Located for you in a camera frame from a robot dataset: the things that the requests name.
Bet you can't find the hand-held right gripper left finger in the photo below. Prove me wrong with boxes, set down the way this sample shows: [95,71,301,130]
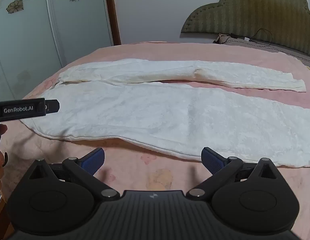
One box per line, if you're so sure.
[27,147,121,201]

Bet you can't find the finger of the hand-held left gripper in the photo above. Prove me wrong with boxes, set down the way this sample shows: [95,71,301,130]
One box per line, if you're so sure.
[45,100,61,114]

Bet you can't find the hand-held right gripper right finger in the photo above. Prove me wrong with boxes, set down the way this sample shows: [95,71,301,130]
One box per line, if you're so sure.
[186,147,282,201]

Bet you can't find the white pants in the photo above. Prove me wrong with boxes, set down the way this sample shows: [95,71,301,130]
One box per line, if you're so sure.
[20,58,310,168]

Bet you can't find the pink floral blanket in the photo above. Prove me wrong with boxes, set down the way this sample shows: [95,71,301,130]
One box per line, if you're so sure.
[0,42,310,200]

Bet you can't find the floral glass wardrobe doors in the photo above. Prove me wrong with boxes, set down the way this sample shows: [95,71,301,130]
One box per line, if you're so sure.
[0,0,115,105]

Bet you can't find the patterned small cloth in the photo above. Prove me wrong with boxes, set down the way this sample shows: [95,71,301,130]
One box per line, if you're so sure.
[213,33,232,44]

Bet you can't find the green padded headboard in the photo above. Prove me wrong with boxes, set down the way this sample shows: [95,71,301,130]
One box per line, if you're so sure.
[180,0,310,57]

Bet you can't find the brown wooden door frame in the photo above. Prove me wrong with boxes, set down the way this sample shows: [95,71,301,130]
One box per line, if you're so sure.
[103,0,122,46]

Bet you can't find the black cable with charger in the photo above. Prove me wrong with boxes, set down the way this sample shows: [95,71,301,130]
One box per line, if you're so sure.
[224,39,310,63]

